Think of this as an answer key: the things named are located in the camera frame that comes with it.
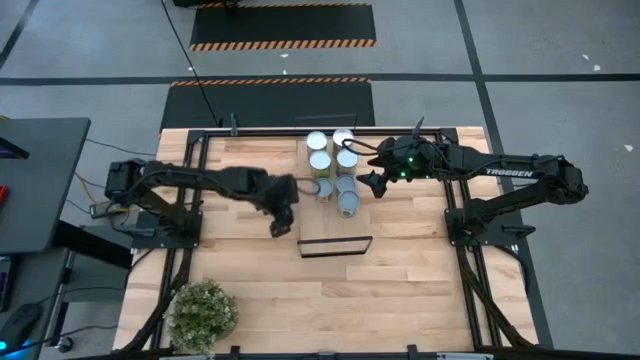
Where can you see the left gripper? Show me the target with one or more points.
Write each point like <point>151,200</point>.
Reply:
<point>280,192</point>

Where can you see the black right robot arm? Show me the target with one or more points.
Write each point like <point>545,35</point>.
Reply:
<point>550,175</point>

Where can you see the grey desk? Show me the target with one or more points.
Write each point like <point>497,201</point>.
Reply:
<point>40,185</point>

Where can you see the orange labelled green tin can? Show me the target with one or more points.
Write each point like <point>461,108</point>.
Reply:
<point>320,162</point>

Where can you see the small red object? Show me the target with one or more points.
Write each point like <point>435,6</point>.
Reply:
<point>2,195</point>

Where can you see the black power adapter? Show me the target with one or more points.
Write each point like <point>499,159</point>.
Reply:
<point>107,208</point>

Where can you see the black mat with hazard stripes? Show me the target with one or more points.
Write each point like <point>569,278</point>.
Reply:
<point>282,25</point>
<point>270,102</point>

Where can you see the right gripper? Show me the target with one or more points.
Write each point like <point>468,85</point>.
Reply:
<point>405,152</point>

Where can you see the black aluminium rig frame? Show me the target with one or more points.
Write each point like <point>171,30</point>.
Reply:
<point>197,134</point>

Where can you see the green potted plant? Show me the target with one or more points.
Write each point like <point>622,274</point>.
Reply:
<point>201,315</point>

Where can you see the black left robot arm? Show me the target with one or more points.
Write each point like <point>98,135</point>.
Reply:
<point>200,177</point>

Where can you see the black caster wheel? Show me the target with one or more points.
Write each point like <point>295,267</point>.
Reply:
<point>64,344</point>

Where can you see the black computer mouse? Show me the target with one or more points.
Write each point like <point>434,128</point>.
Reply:
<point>19,325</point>

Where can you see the short tin can grey lid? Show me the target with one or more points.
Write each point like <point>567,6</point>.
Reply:
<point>325,189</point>
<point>348,202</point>

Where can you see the black desk foot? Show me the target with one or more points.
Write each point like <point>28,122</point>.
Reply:
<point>95,245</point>

